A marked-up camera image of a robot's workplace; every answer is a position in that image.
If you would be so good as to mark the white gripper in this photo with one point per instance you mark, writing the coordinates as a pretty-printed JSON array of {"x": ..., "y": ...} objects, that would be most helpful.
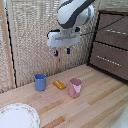
[{"x": 63, "y": 39}]

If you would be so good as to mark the orange toast piece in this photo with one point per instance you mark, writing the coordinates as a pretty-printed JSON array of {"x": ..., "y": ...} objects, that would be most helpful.
[{"x": 59, "y": 84}]

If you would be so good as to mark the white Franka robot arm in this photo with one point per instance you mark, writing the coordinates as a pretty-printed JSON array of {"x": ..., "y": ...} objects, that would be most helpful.
[{"x": 71, "y": 12}]

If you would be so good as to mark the woven bamboo screen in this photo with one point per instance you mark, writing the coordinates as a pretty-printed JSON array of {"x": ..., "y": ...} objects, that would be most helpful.
[{"x": 43, "y": 36}]

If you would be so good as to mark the blue cup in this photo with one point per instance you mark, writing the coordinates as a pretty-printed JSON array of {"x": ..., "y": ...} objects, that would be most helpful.
[{"x": 40, "y": 82}]

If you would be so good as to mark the pink cup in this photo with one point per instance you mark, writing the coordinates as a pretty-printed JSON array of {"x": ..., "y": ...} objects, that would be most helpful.
[{"x": 75, "y": 87}]

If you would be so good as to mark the dark wooden drawer cabinet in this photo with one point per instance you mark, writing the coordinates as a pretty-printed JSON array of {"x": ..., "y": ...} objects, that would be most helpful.
[{"x": 111, "y": 45}]

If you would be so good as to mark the white floral plate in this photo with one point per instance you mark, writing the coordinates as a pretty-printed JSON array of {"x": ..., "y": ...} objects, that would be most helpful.
[{"x": 16, "y": 116}]

